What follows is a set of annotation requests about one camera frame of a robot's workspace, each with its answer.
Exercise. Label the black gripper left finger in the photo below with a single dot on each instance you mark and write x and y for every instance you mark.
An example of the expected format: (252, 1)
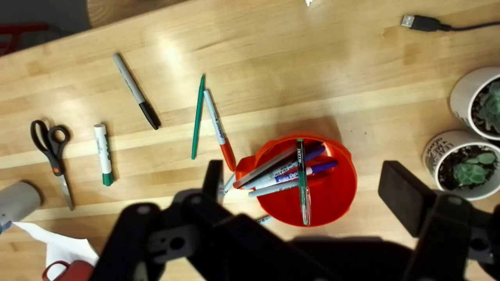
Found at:
(213, 181)

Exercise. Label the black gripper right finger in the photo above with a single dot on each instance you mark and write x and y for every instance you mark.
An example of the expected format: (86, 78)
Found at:
(408, 198)

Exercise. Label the slim all green pen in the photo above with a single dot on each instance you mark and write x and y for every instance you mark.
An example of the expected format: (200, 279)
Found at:
(197, 117)

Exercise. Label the dark gray barrel marker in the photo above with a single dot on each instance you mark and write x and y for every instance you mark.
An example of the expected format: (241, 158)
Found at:
(266, 165)

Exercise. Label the white marker with orange cap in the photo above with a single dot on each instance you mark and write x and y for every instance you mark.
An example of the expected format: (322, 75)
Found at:
(216, 125)

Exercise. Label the white pot with succulent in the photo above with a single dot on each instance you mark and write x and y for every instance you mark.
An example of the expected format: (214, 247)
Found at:
(442, 150)
(469, 98)

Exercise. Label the purple capped marker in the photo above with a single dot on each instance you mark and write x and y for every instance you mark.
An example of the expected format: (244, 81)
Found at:
(322, 167)
(314, 153)

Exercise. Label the white marker with green cap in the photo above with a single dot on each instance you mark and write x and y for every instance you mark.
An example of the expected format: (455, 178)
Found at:
(103, 150)

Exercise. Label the gray marker with black cap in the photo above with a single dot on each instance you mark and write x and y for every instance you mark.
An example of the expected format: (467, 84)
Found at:
(133, 86)

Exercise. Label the white paper sheet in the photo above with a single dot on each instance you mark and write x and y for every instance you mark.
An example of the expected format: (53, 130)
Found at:
(63, 243)

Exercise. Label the round wooden stool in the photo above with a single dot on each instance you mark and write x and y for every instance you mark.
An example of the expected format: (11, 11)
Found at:
(119, 9)

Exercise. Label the gray metal can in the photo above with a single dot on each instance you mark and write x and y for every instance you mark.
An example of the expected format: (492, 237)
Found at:
(17, 203)

